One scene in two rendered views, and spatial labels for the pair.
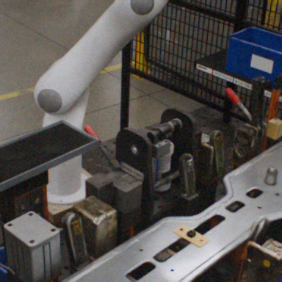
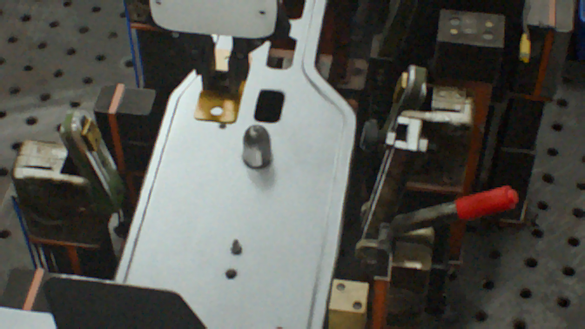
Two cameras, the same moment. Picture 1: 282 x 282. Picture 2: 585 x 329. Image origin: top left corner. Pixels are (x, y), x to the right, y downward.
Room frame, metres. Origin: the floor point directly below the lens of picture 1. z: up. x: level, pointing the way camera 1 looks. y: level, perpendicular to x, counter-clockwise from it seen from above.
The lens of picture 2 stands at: (2.05, -0.68, 1.98)
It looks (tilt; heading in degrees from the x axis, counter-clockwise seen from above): 51 degrees down; 150
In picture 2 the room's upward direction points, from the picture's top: 1 degrees counter-clockwise
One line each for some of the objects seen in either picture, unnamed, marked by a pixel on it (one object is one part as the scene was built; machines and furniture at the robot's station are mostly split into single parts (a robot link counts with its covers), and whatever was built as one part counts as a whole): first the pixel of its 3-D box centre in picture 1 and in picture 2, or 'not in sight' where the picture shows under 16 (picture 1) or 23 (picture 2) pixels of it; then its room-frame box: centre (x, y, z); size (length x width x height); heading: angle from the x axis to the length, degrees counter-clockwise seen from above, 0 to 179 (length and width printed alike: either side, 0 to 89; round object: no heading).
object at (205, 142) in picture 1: (200, 194); (426, 205); (1.42, -0.13, 0.88); 0.11 x 0.09 x 0.37; 50
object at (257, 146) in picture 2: (271, 176); (257, 146); (1.34, -0.30, 1.02); 0.03 x 0.03 x 0.07
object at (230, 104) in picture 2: not in sight; (223, 82); (1.43, -0.39, 1.25); 0.08 x 0.04 x 0.01; 140
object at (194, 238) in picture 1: (191, 234); not in sight; (1.08, -0.08, 1.01); 0.08 x 0.04 x 0.01; 50
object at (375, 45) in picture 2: (185, 238); (378, 124); (1.26, -0.08, 0.84); 0.04 x 0.03 x 0.29; 140
